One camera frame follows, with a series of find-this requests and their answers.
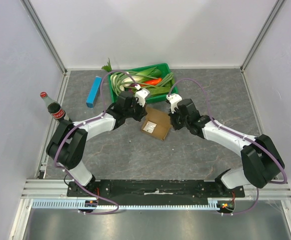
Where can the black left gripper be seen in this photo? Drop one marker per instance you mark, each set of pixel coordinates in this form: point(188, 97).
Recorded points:
point(142, 112)

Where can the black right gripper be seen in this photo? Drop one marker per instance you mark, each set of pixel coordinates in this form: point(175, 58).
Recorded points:
point(175, 120)

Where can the brown cardboard box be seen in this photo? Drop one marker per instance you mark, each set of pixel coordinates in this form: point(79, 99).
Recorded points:
point(162, 120)

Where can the small white sticker packet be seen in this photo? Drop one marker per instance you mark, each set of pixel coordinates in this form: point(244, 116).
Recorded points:
point(149, 127)

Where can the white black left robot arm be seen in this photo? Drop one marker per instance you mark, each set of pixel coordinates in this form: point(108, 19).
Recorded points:
point(67, 144)

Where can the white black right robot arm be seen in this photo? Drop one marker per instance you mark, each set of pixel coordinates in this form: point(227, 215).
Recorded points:
point(261, 161)

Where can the blue rectangular box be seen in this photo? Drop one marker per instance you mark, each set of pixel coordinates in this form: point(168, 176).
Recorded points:
point(94, 92)

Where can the green plastic crate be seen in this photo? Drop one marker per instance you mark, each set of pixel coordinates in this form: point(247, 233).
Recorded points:
point(163, 67)

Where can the large green leaf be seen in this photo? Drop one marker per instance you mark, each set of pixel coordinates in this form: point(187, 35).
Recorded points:
point(158, 91)

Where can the orange carrot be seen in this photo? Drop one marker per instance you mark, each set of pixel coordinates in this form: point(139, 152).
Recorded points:
point(153, 82)

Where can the green long beans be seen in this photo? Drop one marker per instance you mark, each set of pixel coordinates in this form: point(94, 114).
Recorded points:
point(118, 87)

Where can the green bok choy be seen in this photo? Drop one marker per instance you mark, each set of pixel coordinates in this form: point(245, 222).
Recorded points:
point(152, 72)

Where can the cola glass bottle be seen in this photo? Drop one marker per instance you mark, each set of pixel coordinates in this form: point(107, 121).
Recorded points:
point(54, 108)

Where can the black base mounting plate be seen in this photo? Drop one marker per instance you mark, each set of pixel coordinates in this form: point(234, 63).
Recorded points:
point(123, 191)

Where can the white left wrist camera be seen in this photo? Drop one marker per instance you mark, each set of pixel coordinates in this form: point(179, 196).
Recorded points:
point(141, 95)

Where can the light blue cable duct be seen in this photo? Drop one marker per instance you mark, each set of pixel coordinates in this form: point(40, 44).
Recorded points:
point(87, 204)

